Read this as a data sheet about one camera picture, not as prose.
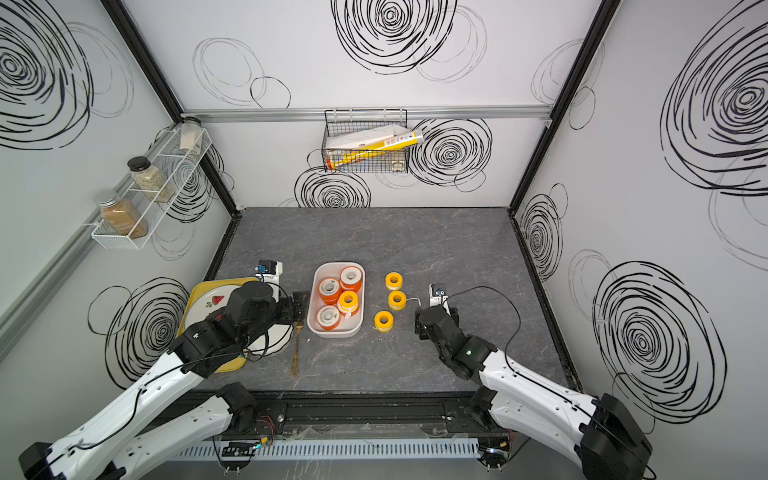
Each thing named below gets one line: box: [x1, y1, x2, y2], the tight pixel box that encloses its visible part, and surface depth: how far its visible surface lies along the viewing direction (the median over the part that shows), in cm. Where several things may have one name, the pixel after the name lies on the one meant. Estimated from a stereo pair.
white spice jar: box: [179, 116, 203, 156], surface depth 88 cm
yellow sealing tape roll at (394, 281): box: [385, 272, 403, 291], surface depth 100 cm
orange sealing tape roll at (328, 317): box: [316, 305, 341, 331], surface depth 91 cm
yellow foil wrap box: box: [326, 130, 425, 170], surface depth 86 cm
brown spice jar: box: [94, 191, 149, 239], surface depth 64 cm
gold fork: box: [290, 324, 304, 377], surface depth 84 cm
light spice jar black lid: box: [127, 156, 175, 202], surface depth 72 cm
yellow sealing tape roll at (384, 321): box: [374, 310, 395, 333], surface depth 91 cm
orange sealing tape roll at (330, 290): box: [318, 278, 343, 304], surface depth 93 cm
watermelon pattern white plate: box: [184, 285, 241, 329], surface depth 95 cm
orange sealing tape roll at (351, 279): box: [340, 266, 363, 293], surface depth 97 cm
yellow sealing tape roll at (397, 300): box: [388, 290, 407, 311], surface depth 95 cm
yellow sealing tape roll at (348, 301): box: [339, 290, 359, 313], surface depth 92 cm
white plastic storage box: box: [306, 262, 365, 339], surface depth 92 cm
